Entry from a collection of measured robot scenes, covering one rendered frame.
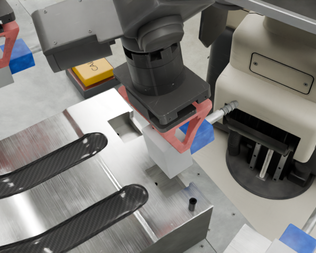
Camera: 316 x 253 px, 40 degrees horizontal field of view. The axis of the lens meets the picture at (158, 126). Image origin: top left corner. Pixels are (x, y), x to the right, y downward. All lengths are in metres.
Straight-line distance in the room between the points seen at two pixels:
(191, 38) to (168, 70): 1.84
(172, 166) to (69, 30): 0.23
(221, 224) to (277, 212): 0.66
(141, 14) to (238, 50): 0.55
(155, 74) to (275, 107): 0.45
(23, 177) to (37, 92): 0.26
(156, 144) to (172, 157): 0.03
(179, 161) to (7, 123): 0.38
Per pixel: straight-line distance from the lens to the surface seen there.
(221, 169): 1.37
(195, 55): 2.17
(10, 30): 0.63
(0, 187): 0.62
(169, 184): 0.62
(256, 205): 1.32
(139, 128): 0.67
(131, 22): 0.32
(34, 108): 0.82
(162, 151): 0.50
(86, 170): 0.61
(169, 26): 0.33
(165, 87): 0.44
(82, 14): 0.38
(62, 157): 0.63
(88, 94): 0.82
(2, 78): 0.70
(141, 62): 0.42
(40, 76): 0.88
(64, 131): 0.66
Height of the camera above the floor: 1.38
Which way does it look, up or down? 49 degrees down
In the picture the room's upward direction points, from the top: 2 degrees clockwise
